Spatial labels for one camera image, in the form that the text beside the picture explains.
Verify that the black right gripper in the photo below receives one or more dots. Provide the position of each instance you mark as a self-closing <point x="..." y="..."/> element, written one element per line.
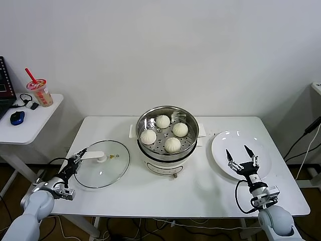
<point x="249" y="169"/>

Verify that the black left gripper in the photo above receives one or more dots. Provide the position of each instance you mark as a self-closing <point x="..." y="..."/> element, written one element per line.
<point x="69" y="170"/>

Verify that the white steamed baozi bun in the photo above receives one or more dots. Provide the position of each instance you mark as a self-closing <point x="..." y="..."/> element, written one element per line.
<point x="148" y="136"/>
<point x="163" y="121"/>
<point x="172" y="145"/>
<point x="180" y="129"/>

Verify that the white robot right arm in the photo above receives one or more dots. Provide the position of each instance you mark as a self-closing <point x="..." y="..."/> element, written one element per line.
<point x="276" y="223"/>

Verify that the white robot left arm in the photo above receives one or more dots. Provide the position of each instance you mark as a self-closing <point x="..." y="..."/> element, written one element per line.
<point x="32" y="208"/>

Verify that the stainless steel steamer basket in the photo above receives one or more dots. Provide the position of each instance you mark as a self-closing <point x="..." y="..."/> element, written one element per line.
<point x="153" y="155"/>

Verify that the white round plate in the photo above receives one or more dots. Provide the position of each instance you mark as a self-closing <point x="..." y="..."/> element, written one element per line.
<point x="225" y="143"/>

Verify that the white side table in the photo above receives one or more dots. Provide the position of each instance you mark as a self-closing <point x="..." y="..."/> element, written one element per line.
<point x="37" y="120"/>

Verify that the small black white device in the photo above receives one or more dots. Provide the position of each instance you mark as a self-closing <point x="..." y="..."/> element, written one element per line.
<point x="33" y="106"/>

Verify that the white table leg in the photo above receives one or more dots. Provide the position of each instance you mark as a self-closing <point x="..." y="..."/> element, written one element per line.
<point x="96" y="226"/>
<point x="244" y="228"/>

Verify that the milk tea plastic cup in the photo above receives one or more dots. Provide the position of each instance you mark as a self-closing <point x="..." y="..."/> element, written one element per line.
<point x="42" y="96"/>

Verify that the blue computer mouse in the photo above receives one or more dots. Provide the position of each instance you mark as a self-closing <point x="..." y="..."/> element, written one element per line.
<point x="17" y="117"/>

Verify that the white electric cooker base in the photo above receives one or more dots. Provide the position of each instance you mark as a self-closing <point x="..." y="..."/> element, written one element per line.
<point x="160" y="167"/>

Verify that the red drinking straw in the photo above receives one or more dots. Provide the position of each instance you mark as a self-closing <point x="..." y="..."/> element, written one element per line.
<point x="30" y="74"/>

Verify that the black laptop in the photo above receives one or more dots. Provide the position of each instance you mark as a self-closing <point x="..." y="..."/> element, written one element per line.
<point x="4" y="85"/>

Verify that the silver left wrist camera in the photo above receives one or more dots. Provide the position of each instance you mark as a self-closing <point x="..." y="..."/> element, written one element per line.
<point x="67" y="194"/>

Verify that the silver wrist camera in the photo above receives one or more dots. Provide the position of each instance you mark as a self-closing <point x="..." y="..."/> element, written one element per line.
<point x="273" y="192"/>
<point x="67" y="194"/>

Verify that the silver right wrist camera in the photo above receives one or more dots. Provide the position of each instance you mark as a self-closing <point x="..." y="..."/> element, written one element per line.
<point x="273" y="192"/>

